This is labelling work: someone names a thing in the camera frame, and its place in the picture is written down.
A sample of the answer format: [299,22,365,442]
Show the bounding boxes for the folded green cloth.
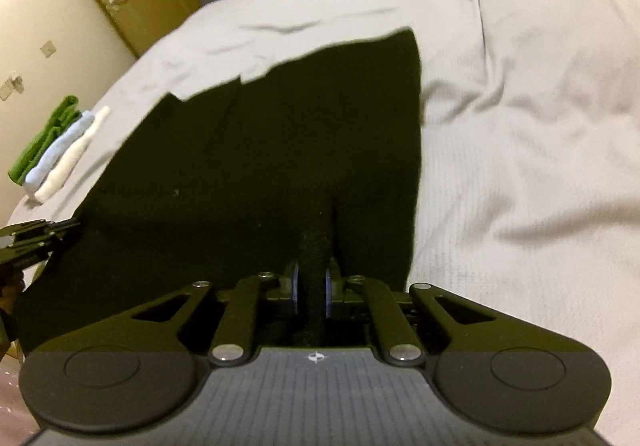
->
[7,95,84,187]

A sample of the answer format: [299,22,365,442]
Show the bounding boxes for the black knit sweater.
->
[12,26,427,353]

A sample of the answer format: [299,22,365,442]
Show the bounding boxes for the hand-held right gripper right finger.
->
[325,258,502,368]

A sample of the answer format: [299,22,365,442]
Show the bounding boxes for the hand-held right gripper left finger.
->
[114,261,302,368]

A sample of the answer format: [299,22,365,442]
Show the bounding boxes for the folded light blue cloth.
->
[24,110,96,195]

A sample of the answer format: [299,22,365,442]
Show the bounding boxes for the folded white cloth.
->
[34,105,111,205]

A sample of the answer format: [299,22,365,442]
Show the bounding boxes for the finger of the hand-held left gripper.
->
[20,219,82,247]

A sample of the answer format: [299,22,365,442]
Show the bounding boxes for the person's left hand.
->
[0,271,26,344]

